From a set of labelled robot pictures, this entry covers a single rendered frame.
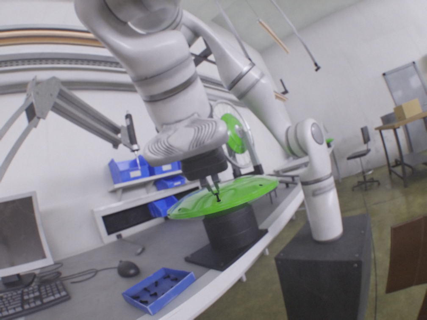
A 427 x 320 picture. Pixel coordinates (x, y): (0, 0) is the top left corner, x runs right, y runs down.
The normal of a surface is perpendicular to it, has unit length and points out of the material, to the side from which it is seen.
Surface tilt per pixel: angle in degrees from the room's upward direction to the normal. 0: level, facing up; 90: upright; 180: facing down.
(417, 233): 90
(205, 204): 25
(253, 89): 120
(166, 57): 134
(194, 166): 142
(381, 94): 90
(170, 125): 60
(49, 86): 90
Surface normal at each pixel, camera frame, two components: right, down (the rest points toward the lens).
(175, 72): 0.61, 0.52
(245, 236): 0.36, -0.19
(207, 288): 0.70, -0.28
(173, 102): 0.23, 0.65
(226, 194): -0.25, -0.91
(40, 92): 0.95, -0.30
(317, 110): -0.65, 0.14
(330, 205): -0.06, -0.07
